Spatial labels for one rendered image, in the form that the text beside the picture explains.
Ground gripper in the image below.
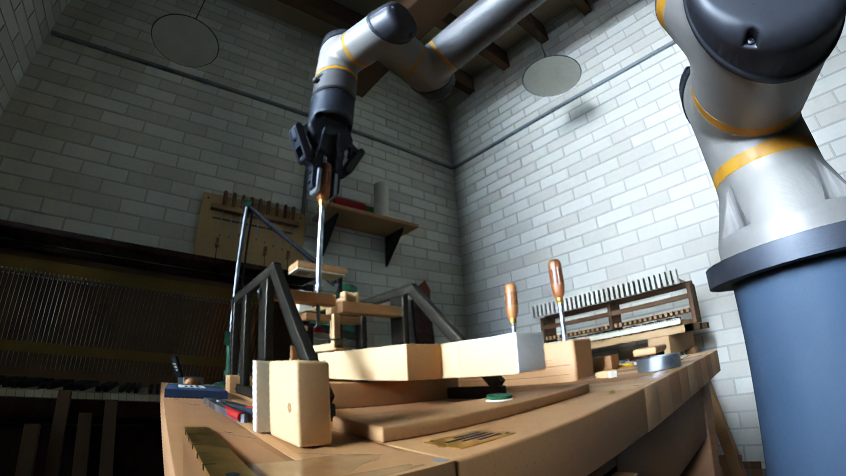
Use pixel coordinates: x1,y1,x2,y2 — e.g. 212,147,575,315
288,84,366,200

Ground wooden handled let-off tool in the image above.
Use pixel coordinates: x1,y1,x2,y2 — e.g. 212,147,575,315
313,162,334,294

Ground wooden piano key white top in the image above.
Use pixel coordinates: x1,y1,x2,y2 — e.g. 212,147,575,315
315,331,547,383

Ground dark upright piano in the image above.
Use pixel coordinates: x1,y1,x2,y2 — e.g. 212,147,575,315
0,219,234,476

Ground wooden tool rack block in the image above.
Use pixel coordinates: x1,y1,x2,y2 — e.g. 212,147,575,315
541,337,595,385

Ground wooden piano action assembly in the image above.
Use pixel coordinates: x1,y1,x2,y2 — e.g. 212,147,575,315
531,268,710,353

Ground grey bent rod stand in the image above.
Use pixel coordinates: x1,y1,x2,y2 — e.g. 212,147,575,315
226,197,319,375

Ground wooden action levers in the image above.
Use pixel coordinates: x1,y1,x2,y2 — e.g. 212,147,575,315
286,258,405,353

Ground light wooden block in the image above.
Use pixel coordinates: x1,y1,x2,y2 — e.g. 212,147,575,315
266,359,334,449

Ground blue flat box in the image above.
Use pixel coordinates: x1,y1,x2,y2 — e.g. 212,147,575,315
163,382,230,400

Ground wooden base board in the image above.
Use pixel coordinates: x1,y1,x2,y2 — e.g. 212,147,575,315
329,378,591,444

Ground brass plate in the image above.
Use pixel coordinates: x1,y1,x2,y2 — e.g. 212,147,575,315
424,429,516,451

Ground grey tape roll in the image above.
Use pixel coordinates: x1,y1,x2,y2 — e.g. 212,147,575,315
635,352,683,374

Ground wooden workbench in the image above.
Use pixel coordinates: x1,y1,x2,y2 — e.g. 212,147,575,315
159,348,749,476

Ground wooden wall shelf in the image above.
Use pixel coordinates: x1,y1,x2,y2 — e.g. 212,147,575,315
322,200,420,268

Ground wooden wall tool board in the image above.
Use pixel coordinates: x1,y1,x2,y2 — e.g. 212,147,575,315
193,190,307,270

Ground dark metal action model frame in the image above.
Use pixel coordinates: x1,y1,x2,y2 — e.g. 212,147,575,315
229,261,465,390

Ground short wooden handled tool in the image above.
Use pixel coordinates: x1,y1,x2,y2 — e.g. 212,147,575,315
503,282,519,334

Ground tall wooden handled tool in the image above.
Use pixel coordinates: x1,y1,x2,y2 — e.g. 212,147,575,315
547,258,568,343

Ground red handled screwdriver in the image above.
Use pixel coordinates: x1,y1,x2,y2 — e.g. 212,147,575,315
202,397,254,425

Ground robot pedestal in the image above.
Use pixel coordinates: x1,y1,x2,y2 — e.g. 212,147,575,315
705,220,846,476

